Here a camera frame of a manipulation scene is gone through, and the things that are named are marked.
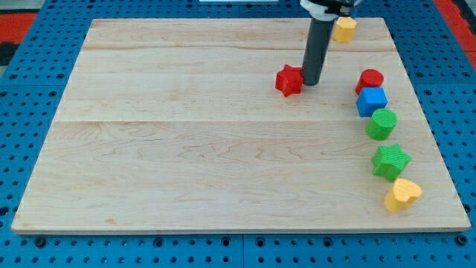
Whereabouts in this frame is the red star block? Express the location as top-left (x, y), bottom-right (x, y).
top-left (275, 64), bottom-right (303, 98)

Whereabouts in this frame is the grey cylindrical robot arm stick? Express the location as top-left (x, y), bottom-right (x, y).
top-left (301, 19), bottom-right (334, 86)

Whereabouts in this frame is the red cylinder block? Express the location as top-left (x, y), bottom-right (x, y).
top-left (355, 68), bottom-right (385, 95)

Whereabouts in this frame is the yellow heart block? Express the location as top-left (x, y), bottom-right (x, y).
top-left (384, 178), bottom-right (422, 212)

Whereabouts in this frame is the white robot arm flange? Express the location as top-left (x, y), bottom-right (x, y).
top-left (300, 0), bottom-right (363, 22)

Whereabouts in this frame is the green star block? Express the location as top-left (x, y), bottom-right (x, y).
top-left (371, 144), bottom-right (412, 182)

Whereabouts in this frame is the light wooden board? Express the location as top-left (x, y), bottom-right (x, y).
top-left (11, 18), bottom-right (471, 235)

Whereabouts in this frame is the green cylinder block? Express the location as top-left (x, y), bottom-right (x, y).
top-left (366, 108), bottom-right (398, 141)

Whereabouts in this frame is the yellow hexagon block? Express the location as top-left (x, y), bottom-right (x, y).
top-left (332, 17), bottom-right (357, 43)

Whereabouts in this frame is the blue cube block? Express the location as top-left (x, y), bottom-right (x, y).
top-left (356, 87), bottom-right (387, 117)

